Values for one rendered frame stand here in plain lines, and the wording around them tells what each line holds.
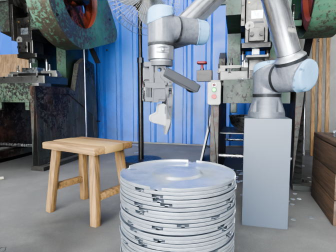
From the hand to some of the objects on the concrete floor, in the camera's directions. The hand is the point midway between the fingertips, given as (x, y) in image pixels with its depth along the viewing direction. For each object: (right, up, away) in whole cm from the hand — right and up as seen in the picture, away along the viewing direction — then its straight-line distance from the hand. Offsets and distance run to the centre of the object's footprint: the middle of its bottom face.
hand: (167, 130), depth 87 cm
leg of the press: (+37, -31, +138) cm, 146 cm away
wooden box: (+92, -39, +49) cm, 111 cm away
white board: (+34, -29, +154) cm, 161 cm away
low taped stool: (-37, -39, +51) cm, 75 cm away
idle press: (-99, -25, +196) cm, 221 cm away
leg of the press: (+88, -32, +125) cm, 156 cm away
